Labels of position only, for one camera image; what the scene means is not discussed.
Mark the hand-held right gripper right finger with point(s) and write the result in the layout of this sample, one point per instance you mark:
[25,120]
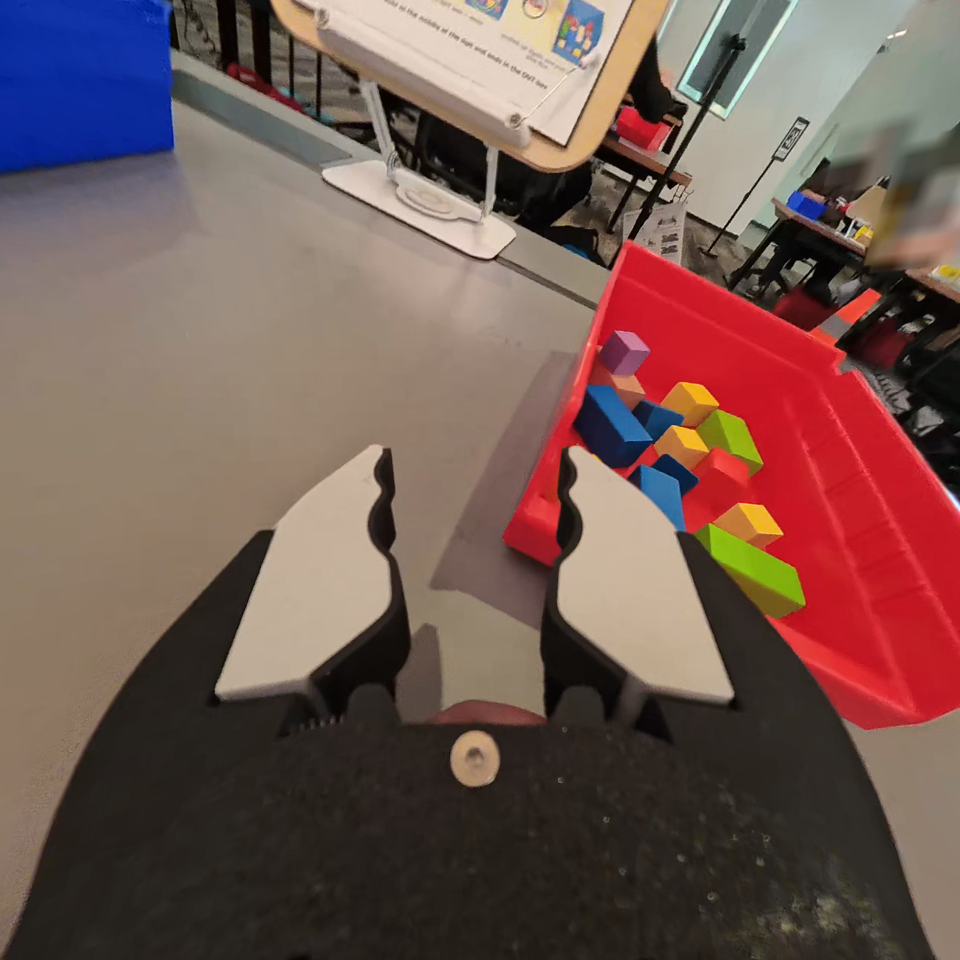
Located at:
[638,600]

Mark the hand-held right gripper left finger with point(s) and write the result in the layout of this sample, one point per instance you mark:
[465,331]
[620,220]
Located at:
[312,600]

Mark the pile of coloured wooden blocks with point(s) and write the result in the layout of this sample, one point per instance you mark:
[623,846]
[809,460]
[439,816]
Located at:
[690,450]

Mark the red plastic bin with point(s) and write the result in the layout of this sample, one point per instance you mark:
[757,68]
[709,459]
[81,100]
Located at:
[855,510]

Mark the grey desk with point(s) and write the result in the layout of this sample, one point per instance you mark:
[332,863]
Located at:
[225,345]

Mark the white floor sign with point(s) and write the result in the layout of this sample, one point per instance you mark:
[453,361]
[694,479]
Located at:
[665,237]

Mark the white board stand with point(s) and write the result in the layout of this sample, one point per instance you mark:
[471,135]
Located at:
[420,203]

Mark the small blue plastic bin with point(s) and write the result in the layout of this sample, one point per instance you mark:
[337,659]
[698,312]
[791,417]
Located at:
[810,204]

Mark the black tripod stand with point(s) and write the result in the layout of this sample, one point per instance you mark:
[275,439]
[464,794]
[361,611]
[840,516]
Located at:
[690,135]

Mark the instruction sheet board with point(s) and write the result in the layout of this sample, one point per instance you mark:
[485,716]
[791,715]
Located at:
[480,45]

